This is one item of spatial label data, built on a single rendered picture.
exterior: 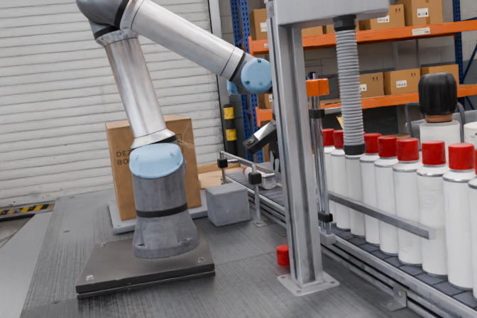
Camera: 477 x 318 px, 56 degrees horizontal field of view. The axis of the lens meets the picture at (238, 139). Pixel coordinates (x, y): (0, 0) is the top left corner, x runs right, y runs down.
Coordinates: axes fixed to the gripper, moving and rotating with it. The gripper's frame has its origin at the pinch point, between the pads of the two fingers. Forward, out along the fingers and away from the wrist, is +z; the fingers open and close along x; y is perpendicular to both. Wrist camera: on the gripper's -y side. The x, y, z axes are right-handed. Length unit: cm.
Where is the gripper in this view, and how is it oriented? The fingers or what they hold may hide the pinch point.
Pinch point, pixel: (275, 179)
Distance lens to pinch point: 130.3
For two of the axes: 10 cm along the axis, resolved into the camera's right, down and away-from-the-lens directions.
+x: -3.3, -4.1, 8.5
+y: 9.4, -1.4, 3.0
